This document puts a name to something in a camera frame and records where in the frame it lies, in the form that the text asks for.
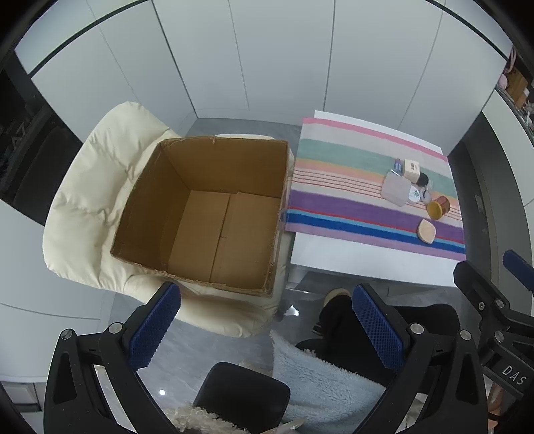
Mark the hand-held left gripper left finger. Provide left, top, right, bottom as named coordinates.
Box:
left=44, top=281, right=182, bottom=434

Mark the cream padded chair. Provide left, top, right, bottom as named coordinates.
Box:
left=42, top=101, right=297, bottom=338

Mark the striped colourful cloth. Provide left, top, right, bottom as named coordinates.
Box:
left=283, top=117, right=467, bottom=263

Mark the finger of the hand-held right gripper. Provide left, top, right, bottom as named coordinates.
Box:
left=502, top=249, right=534, bottom=288
left=453, top=261, right=522, bottom=335

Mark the cluttered shelf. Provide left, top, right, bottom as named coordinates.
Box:
left=494, top=46, right=534, bottom=138

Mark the red thread spool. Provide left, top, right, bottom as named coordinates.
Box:
left=426, top=196, right=450, bottom=220

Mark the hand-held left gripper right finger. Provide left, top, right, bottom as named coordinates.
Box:
left=351, top=283, right=489, bottom=434

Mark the white fluffy cloth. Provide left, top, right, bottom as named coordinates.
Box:
left=165, top=407, right=251, bottom=434

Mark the light blue fleece blanket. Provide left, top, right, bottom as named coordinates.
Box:
left=269, top=330, right=386, bottom=434

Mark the clear plastic square case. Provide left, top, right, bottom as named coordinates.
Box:
left=381, top=172, right=412, bottom=207

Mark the person's left hand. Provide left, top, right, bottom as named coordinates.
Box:
left=271, top=417, right=309, bottom=434

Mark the cardboard box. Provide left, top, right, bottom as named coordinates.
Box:
left=109, top=136, right=290, bottom=298

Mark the white table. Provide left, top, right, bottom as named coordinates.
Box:
left=288, top=110, right=468, bottom=288

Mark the beige powder puff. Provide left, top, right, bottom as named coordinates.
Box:
left=417, top=219, right=437, bottom=243

